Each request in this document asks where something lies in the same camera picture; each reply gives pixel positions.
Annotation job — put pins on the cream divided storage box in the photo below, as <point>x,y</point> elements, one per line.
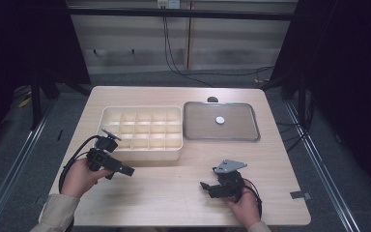
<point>148,154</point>

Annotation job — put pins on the dark round table grommet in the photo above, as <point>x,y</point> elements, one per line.
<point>212,99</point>

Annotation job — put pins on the aluminium floor rail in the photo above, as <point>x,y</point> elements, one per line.
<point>16,170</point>
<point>322,174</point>

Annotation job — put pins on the black curtain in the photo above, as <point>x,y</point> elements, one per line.
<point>351,80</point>
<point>22,42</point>

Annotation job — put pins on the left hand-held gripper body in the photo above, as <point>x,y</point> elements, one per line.
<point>99,159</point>

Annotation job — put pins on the small white round disc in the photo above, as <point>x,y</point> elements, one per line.
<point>220,120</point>

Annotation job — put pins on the person's right hand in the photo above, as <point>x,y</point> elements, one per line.
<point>248,209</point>

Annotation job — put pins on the metal tray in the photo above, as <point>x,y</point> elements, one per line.
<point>199,125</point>

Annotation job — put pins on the white wall power outlet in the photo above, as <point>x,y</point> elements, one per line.
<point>169,4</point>

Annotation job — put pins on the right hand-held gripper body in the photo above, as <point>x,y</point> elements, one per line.
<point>232,188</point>

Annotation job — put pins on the black metal stand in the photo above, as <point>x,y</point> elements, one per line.
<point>36,103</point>

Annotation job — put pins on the person's left hand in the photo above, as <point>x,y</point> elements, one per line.
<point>77,179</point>

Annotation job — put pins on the small black floor item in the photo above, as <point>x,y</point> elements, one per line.
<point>60,135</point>

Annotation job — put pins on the small yellow item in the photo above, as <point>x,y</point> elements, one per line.
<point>24,102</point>

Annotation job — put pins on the black horizontal bar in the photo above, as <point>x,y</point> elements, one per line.
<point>174,14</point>

